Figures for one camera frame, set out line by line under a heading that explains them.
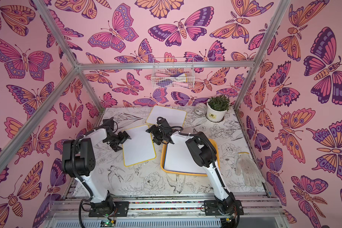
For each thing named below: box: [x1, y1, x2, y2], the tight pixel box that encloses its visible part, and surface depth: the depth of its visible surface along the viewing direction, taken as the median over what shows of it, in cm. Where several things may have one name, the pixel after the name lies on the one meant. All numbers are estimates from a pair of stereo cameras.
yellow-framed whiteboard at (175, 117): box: [145, 104, 187, 128], surface depth 121 cm
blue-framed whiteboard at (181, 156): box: [164, 133, 207, 175], surface depth 76 cm
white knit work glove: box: [235, 151, 266, 188], surface depth 87 cm
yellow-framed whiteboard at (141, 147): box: [122, 124, 157, 168], surface depth 99 cm
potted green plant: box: [206, 94, 231, 123], surface depth 103 cm
